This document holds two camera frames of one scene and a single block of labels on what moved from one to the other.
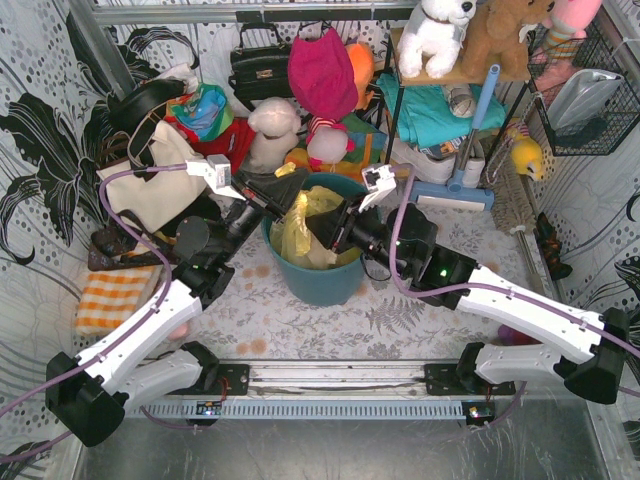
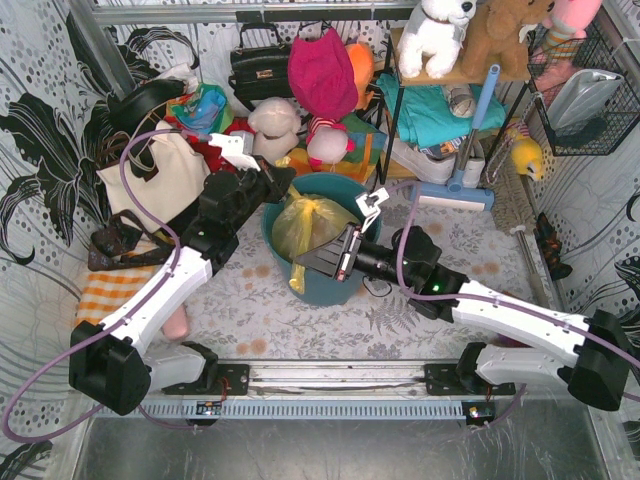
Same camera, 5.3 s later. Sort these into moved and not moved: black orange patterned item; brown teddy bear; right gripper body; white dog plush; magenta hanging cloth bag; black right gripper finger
Moved: black right gripper finger; right gripper body
Not moved: black orange patterned item; brown teddy bear; white dog plush; magenta hanging cloth bag
